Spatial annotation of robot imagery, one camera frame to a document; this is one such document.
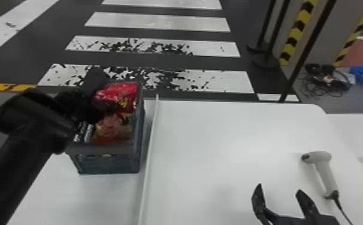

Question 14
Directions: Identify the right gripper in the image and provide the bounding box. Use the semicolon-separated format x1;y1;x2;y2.
251;183;341;225

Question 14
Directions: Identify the hand scanner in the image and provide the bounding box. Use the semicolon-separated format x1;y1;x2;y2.
300;150;355;225

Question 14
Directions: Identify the blue crate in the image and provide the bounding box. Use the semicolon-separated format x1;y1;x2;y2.
65;81;147;175

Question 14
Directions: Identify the red snack packet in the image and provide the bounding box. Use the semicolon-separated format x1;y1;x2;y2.
90;112;136;144
92;81;139;114

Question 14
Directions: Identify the white slab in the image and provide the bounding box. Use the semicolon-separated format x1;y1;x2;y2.
7;99;159;225

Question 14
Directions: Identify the black white snack packet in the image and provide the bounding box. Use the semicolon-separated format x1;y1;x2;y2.
72;120;96;144

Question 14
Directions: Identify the black cable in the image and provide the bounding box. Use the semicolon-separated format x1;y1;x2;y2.
302;62;353;99

